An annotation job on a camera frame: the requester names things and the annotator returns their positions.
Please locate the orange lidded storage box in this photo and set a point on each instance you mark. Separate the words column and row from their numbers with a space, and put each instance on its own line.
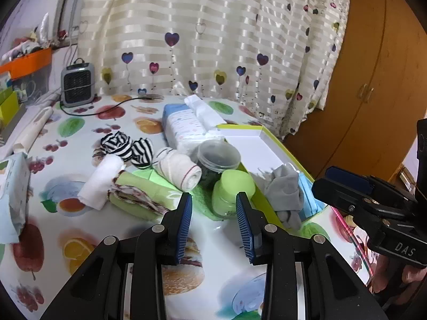
column 29, row 75

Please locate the black white striped cloth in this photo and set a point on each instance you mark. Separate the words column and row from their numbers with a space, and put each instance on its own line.
column 118, row 144

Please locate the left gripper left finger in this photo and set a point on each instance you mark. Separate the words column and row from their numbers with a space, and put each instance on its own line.
column 177, row 225

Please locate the clear plastic round container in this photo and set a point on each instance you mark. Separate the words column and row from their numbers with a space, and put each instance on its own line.
column 214, row 157

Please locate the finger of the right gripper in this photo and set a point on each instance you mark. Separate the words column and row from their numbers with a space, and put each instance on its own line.
column 354, row 199
column 347, row 174

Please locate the brown wooden wardrobe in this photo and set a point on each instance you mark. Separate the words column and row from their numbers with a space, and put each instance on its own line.
column 377, row 93

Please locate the person's right hand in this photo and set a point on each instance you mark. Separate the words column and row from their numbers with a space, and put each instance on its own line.
column 412, row 277

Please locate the green patterned cloth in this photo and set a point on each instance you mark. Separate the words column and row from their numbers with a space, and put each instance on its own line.
column 142, row 198

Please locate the grey portable heater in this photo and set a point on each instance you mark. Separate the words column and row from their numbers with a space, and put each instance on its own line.
column 77, row 84

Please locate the blue face masks stack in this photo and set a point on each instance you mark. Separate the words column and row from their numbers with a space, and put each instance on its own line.
column 311, row 206

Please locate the green boxes in patterned tray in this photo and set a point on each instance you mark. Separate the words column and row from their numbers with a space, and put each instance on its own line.
column 11, row 113

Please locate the rolled white paper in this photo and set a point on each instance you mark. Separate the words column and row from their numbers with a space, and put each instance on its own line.
column 30, row 133

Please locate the wet wipes pack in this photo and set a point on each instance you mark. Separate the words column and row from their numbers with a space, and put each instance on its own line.
column 15, row 176

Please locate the grey sock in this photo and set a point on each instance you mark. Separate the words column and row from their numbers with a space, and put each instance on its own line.
column 281, row 188

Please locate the blue white tissue pack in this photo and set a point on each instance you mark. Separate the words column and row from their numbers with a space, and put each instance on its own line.
column 183, row 131

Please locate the white striped towel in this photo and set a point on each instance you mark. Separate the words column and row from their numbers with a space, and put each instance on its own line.
column 177, row 168

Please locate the green lidded jar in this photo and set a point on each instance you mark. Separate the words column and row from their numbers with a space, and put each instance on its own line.
column 226, row 189

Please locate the heart patterned curtain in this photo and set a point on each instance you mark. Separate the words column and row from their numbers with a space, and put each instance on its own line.
column 276, row 57

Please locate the lime green cardboard tray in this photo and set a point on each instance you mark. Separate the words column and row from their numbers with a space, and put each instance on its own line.
column 261, row 152

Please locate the white plastic bag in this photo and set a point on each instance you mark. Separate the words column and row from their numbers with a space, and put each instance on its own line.
column 206, row 115

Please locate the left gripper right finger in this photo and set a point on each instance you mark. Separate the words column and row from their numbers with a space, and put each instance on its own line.
column 251, row 224

